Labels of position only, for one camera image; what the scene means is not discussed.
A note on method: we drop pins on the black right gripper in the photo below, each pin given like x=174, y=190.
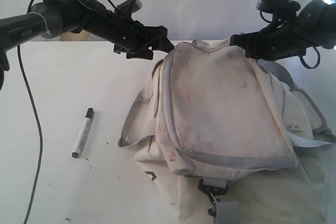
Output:
x=272, y=43

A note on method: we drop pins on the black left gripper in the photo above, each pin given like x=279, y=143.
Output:
x=130, y=36

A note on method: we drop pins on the white fabric backpack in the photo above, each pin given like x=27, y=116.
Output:
x=229, y=139

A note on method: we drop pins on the white marker with black cap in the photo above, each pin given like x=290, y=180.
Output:
x=83, y=134

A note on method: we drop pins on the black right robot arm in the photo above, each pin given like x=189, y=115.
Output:
x=316, y=22

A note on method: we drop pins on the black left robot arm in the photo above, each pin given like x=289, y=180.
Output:
x=52, y=18

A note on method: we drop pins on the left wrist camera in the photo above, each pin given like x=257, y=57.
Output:
x=129, y=7

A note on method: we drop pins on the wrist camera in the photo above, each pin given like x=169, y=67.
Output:
x=129, y=7
x=271, y=6

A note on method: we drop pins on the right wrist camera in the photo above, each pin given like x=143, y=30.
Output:
x=271, y=6

